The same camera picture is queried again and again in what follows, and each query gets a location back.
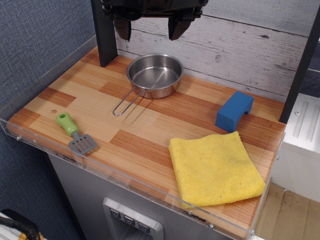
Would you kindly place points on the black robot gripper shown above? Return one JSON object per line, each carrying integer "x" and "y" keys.
{"x": 179, "y": 12}

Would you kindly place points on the blue arch-shaped wooden block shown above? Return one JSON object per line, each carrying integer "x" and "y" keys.
{"x": 229, "y": 115}

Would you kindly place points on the yellow folded cloth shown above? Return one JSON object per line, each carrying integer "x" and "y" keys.
{"x": 214, "y": 170}

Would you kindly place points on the stainless steel pan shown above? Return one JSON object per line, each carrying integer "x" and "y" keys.
{"x": 152, "y": 76}

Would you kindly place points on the clear acrylic table guard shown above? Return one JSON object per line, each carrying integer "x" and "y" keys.
{"x": 127, "y": 158}

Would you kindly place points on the grey toy fridge cabinet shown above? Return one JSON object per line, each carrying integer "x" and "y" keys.
{"x": 149, "y": 188}

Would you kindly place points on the silver dispenser button panel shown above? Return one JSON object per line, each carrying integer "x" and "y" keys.
{"x": 126, "y": 223}

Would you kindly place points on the white ribbed appliance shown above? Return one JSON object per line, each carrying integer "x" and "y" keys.
{"x": 297, "y": 164}

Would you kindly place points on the black and yellow object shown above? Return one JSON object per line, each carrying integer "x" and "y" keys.
{"x": 14, "y": 226}

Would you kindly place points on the left black vertical post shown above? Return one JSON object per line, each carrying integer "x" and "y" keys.
{"x": 105, "y": 34}

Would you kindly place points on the black vertical post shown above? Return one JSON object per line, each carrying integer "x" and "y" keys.
{"x": 300, "y": 74}
{"x": 105, "y": 34}

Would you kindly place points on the green-handled grey toy spatula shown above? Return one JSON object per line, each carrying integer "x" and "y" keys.
{"x": 81, "y": 144}

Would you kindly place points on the right black vertical post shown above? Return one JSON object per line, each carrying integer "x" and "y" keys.
{"x": 300, "y": 74}

